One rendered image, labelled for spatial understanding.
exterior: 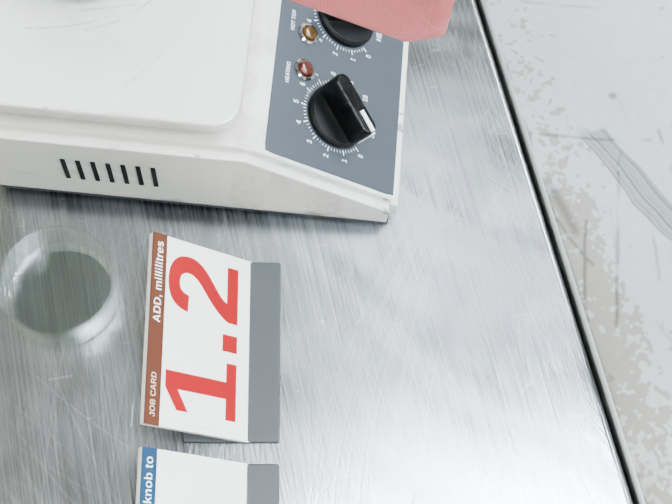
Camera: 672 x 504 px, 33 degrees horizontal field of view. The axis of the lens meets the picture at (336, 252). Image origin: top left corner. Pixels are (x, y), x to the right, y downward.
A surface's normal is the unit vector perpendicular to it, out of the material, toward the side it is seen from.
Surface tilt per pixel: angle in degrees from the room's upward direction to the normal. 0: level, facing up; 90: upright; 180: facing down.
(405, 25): 91
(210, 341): 40
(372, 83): 30
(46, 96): 0
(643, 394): 0
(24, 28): 0
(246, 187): 90
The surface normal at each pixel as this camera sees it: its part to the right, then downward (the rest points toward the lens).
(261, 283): 0.06, -0.36
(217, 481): 0.69, -0.28
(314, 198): -0.08, 0.92
